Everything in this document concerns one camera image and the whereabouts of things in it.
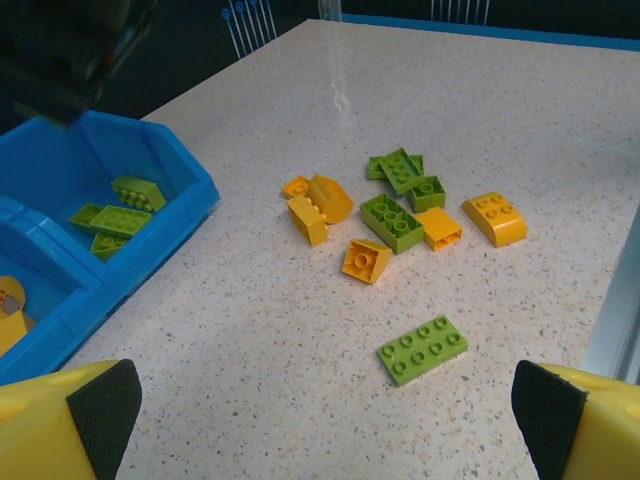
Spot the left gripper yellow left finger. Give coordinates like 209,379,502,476
0,358,144,480

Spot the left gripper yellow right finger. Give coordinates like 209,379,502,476
513,359,640,480

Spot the green lego plate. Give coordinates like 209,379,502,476
377,313,470,387

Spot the orange curved lego brick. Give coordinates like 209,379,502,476
461,191,529,249
306,173,355,225

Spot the blue two-compartment plastic bin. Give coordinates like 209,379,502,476
0,108,223,386

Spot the small green lego brick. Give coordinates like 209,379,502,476
407,174,447,214

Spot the blue table border strip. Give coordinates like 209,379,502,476
342,13,640,52

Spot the aluminium front rail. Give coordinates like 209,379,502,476
582,204,640,386

